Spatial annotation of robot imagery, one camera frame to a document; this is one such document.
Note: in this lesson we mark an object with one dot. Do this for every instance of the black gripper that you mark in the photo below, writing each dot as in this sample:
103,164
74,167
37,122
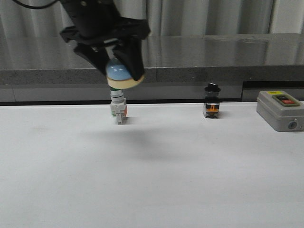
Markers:
95,21

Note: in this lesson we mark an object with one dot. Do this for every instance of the blue desk bell cream base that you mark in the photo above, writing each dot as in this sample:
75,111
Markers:
118,76

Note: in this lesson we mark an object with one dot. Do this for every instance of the grey curtain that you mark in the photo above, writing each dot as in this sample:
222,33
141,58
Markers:
46,18

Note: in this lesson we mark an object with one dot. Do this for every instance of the grey stone counter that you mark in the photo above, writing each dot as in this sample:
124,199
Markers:
47,71

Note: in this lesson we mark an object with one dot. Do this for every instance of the green push button switch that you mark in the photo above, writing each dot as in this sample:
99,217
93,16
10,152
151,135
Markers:
118,105

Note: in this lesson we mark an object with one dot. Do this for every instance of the black rotary selector switch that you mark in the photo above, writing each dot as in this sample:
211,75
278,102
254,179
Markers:
211,101

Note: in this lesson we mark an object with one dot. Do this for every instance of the grey on off switch box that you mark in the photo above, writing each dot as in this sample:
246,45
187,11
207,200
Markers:
281,111

